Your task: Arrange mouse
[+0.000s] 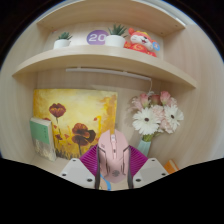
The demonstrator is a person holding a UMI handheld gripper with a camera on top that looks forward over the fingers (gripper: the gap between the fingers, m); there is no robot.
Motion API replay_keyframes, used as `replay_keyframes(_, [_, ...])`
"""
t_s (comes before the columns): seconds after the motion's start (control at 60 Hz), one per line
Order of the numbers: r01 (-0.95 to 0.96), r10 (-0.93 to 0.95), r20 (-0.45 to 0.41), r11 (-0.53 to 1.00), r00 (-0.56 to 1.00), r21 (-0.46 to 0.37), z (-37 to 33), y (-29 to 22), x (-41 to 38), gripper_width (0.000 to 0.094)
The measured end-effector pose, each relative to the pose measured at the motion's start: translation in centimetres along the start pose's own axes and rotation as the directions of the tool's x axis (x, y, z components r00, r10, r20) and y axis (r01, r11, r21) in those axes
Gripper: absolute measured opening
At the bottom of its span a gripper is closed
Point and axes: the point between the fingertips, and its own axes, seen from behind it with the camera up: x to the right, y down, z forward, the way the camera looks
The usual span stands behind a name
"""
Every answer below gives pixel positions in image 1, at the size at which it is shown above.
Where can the wooden shelf unit with ornaments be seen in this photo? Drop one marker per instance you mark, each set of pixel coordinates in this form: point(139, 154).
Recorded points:
point(100, 56)

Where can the pink and white flower bouquet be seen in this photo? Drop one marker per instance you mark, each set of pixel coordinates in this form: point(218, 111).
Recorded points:
point(150, 116)

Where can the mint green faceted vase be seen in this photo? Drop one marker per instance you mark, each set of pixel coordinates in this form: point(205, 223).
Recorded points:
point(144, 146)

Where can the pink computer mouse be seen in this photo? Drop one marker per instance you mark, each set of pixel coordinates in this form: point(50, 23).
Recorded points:
point(113, 156)

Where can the green and beige book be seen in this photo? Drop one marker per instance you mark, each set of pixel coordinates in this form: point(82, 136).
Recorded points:
point(41, 136)

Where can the yellow poppy flower painting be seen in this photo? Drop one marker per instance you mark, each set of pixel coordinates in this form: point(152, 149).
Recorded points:
point(76, 113)

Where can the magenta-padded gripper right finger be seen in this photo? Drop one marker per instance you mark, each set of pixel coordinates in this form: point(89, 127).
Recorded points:
point(150, 170)

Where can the orange book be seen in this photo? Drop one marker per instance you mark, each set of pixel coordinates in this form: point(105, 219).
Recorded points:
point(171, 166)

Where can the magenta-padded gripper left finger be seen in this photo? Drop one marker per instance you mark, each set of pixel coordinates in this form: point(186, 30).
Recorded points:
point(76, 170)

